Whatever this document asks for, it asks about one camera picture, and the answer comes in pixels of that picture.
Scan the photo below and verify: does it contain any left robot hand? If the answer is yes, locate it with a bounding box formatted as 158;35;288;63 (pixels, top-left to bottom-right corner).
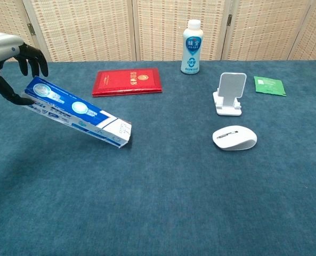
0;31;49;106

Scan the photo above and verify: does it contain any blue and white toothpaste box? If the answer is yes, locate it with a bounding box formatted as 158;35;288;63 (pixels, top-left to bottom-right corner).
21;76;133;149

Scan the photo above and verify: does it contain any red certificate book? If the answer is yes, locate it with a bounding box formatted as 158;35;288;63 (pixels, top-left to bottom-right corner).
92;67;163;97

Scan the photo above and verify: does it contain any woven folding screen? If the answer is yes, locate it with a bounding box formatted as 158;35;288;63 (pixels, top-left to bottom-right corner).
0;0;316;63

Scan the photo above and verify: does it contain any blue table mat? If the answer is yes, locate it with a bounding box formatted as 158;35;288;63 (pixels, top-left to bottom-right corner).
0;59;316;256

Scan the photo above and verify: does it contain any white yogurt drink bottle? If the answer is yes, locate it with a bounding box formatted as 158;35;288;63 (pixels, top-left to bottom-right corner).
180;19;204;75

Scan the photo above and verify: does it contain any white phone stand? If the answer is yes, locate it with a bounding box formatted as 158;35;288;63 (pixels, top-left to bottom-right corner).
212;72;248;117

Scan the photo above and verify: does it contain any white computer mouse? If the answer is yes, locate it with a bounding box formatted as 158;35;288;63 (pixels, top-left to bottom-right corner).
212;125;258;151

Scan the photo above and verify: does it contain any green sachet packet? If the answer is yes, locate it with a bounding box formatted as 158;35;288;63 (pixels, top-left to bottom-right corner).
254;76;287;97

